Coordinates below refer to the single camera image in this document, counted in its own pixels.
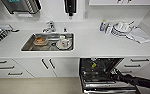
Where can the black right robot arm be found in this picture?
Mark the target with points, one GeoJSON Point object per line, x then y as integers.
{"type": "Point", "coordinates": [141, 82]}

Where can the white lower kitchen cabinets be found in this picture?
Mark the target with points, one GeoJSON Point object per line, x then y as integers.
{"type": "Point", "coordinates": [34, 68]}

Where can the stainless steel dishwasher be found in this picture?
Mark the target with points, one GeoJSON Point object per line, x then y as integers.
{"type": "Point", "coordinates": [104, 78]}

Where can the small white bottle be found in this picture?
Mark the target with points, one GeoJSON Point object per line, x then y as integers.
{"type": "Point", "coordinates": [108, 28]}

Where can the stack of white dishes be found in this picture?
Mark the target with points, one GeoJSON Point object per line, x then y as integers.
{"type": "Point", "coordinates": [121, 28]}

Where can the white dish towel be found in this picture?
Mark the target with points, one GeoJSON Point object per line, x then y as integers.
{"type": "Point", "coordinates": [141, 36]}

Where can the white mug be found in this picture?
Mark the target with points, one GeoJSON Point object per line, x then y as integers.
{"type": "Point", "coordinates": [63, 42]}

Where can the steel sink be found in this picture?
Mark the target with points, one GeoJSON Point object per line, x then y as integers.
{"type": "Point", "coordinates": [49, 48]}

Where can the black soap dispenser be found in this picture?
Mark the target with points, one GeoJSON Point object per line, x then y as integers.
{"type": "Point", "coordinates": [69, 7]}

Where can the chrome faucet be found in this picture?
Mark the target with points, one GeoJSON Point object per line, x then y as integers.
{"type": "Point", "coordinates": [49, 26]}

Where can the orange round dish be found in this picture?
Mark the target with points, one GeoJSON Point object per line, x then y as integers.
{"type": "Point", "coordinates": [40, 40]}

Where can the paper towel dispenser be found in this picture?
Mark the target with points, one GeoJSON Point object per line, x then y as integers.
{"type": "Point", "coordinates": [22, 6]}

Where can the white wall outlet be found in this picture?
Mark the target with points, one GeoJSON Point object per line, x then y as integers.
{"type": "Point", "coordinates": [86, 15]}

